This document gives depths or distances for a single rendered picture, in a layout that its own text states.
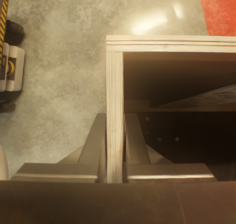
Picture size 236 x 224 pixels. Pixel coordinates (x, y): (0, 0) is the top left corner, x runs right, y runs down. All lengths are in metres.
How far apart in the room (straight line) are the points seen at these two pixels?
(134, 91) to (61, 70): 0.50
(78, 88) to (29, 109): 0.37
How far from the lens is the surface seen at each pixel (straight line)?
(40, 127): 1.23
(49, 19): 1.23
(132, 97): 0.89
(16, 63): 1.12
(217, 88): 0.31
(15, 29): 1.16
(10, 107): 1.17
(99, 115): 0.15
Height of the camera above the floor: 1.07
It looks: 83 degrees down
